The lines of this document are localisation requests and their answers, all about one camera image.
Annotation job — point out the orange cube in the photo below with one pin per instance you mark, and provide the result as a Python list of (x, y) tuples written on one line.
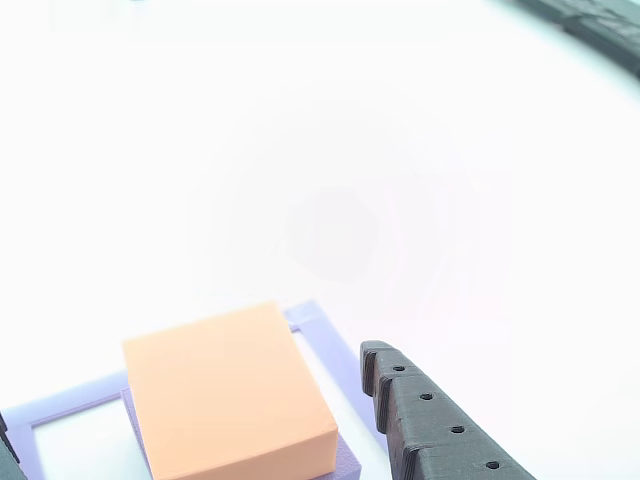
[(220, 385)]

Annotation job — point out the purple tape square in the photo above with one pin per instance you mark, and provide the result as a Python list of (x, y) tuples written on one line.
[(330, 350)]

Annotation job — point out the large purple cube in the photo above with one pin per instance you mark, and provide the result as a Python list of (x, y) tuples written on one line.
[(345, 462)]

